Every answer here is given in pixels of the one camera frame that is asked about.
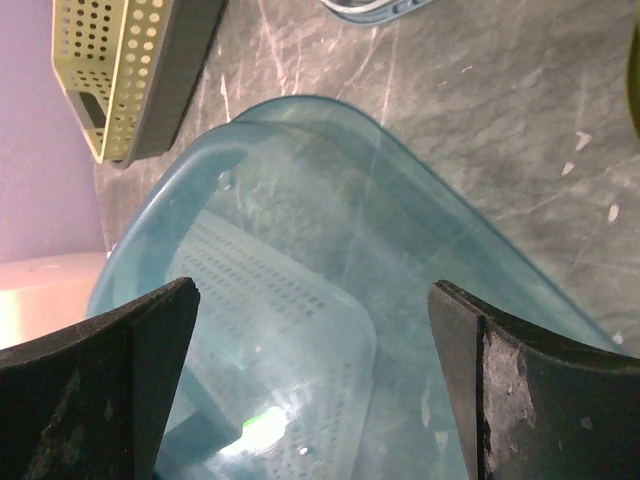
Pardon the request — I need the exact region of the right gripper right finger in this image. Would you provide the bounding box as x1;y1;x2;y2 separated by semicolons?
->
427;281;639;479

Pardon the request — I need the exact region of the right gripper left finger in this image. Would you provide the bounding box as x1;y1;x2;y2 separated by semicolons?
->
1;277;200;479

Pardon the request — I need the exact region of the white perforated basket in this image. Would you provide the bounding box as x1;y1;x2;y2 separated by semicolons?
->
168;210;377;479

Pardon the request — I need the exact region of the teal transparent tub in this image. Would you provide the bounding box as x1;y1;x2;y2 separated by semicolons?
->
88;96;614;479

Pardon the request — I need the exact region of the pale green shallow basket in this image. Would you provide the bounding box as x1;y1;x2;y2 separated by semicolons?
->
51;0;179;165

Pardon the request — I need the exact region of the olive green tub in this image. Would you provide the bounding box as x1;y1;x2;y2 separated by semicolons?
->
626;21;640;137

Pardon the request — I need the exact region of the light blue perforated basket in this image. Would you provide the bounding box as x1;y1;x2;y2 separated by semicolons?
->
321;0;433;27

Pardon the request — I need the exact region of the dark grey tray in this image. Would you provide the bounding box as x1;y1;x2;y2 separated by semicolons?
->
110;0;227;169

